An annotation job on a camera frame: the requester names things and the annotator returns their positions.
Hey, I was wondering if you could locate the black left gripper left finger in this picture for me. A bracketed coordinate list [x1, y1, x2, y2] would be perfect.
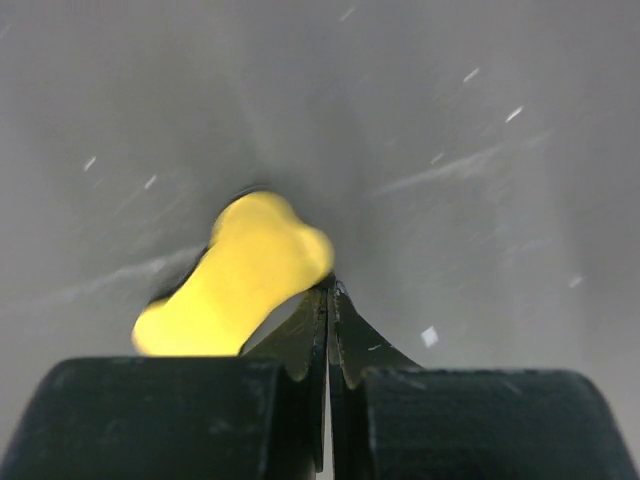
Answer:
[1, 289, 327, 479]

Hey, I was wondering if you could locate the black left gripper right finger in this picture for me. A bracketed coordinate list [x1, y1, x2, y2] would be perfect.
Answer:
[327, 284, 639, 479]

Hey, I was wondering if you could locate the yellow bone-shaped eraser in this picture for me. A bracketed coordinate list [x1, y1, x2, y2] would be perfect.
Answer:
[131, 191, 334, 356]

